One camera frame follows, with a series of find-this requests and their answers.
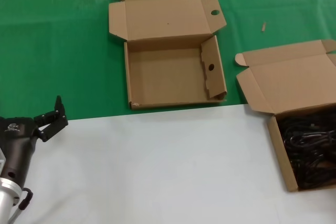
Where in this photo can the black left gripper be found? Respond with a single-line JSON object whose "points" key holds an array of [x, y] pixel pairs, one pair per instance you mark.
{"points": [[15, 150]]}

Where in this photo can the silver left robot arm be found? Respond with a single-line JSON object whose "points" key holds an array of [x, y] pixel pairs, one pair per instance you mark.
{"points": [[6, 197]]}

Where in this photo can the open cardboard box with divider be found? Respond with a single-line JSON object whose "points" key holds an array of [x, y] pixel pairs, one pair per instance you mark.
{"points": [[162, 16]]}

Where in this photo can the green table mat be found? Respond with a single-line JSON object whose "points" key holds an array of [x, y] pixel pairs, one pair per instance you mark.
{"points": [[52, 51]]}

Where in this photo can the small wooden stick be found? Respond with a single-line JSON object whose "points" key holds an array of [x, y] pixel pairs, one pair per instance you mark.
{"points": [[263, 26]]}

